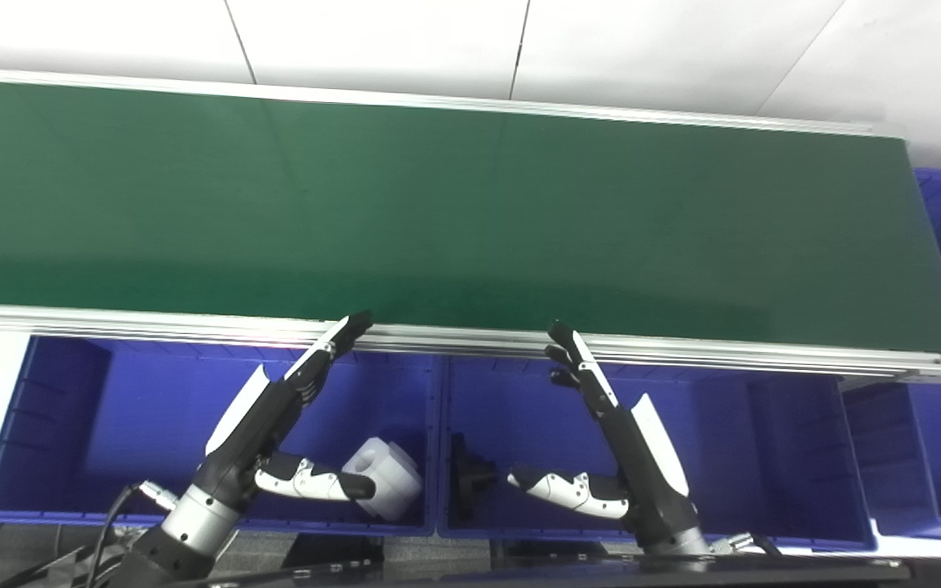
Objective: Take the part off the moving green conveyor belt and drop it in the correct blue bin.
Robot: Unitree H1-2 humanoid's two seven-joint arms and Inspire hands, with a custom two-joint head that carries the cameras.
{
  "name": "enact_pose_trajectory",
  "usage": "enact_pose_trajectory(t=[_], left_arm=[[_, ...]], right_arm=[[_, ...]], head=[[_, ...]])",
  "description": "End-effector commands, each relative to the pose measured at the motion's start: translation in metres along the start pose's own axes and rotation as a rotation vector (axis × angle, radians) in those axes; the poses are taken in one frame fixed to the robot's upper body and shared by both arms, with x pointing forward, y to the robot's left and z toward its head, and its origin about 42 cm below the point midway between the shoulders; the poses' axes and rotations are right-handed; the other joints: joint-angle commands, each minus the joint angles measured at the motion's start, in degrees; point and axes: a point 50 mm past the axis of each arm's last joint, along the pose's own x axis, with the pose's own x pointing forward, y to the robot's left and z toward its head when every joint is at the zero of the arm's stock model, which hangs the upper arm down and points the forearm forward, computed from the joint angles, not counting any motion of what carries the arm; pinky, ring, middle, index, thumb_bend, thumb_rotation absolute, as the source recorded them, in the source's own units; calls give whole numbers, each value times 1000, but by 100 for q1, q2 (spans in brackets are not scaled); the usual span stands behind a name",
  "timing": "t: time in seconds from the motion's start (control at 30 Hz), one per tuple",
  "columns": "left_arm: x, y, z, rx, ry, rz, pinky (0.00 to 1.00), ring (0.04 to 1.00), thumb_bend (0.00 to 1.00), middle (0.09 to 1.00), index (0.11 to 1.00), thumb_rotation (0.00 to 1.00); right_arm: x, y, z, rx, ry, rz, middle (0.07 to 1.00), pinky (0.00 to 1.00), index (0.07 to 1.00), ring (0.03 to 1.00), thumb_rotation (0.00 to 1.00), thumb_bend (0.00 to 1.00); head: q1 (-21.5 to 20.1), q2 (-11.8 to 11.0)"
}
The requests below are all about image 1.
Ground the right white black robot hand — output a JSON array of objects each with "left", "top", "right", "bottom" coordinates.
[{"left": 507, "top": 320, "right": 702, "bottom": 553}]

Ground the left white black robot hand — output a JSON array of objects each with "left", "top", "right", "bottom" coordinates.
[{"left": 193, "top": 310, "right": 377, "bottom": 512}]

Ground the white round plastic part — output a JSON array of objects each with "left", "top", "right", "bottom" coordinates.
[{"left": 342, "top": 437, "right": 424, "bottom": 522}]

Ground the black plastic part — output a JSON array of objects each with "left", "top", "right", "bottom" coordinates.
[{"left": 448, "top": 433, "right": 498, "bottom": 523}]

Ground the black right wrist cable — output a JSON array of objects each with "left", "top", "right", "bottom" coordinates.
[{"left": 711, "top": 531, "right": 783, "bottom": 559}]

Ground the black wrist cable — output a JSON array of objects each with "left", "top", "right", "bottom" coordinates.
[
  {"left": 711, "top": 531, "right": 783, "bottom": 559},
  {"left": 91, "top": 482, "right": 182, "bottom": 588}
]

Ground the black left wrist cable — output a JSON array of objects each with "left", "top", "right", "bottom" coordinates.
[{"left": 91, "top": 482, "right": 182, "bottom": 588}]

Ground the green conveyor belt aluminium frame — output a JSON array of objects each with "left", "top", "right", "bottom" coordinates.
[{"left": 0, "top": 67, "right": 941, "bottom": 385}]

